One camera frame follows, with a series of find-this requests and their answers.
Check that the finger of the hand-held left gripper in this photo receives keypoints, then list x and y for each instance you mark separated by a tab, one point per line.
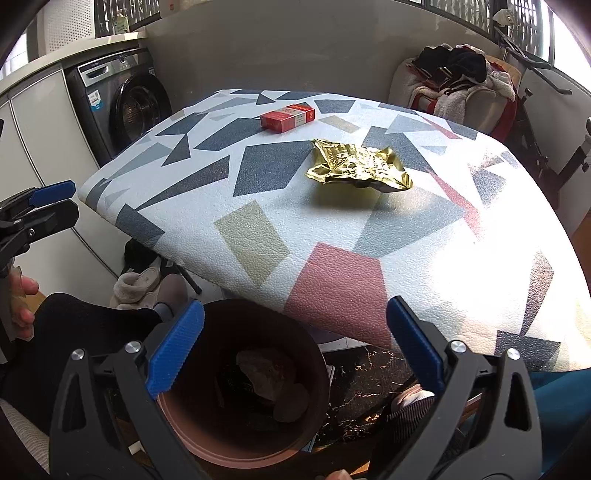
53	194
51	217

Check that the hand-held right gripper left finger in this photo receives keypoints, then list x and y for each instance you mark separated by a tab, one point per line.
178	350

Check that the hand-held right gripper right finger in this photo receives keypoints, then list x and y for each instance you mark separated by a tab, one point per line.
415	346

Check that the brown round bin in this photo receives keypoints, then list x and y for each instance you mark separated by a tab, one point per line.
240	323

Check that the white paper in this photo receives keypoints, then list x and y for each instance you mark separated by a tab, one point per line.
265	371

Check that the person's left hand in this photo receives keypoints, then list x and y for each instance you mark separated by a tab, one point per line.
16	295

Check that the grey knit shoe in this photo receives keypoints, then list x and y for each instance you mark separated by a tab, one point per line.
411	401

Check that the white cabinet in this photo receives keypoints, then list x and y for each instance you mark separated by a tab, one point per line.
46	138

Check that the black table leg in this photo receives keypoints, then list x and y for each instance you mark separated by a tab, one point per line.
189	279

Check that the beige fluffy slipper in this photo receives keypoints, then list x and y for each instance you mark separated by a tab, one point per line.
134	288

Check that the grey washing machine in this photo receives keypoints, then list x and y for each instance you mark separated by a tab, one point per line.
101	106

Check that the person's black trouser leg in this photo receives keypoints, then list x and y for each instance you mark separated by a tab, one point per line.
69	332

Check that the blue seat cushion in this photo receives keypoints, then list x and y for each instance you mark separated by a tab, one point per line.
563	406

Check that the white perforated laundry basket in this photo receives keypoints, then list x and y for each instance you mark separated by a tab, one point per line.
69	23

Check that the green liquid bottle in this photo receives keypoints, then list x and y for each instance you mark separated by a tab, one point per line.
122	24

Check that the gold foil wrapper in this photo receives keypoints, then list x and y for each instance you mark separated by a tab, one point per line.
355	166

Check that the geometric patterned table cover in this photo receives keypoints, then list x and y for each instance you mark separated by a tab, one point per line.
277	184

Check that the dark lattice window screen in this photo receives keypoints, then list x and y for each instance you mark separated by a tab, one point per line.
526	23
124	7

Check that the black exercise bike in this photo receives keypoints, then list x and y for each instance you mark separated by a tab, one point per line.
535	152

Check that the red cigarette box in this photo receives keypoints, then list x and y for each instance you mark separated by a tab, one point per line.
286	120

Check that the white fleece garment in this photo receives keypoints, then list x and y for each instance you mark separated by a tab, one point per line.
450	104

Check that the beige chair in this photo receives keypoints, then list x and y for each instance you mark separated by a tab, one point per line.
485	106

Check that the red garment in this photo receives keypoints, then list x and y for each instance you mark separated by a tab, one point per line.
505	99

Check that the black striped garment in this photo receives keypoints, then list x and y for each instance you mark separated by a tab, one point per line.
461	64

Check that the white crumpled cloth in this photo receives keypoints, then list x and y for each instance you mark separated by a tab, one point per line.
503	16

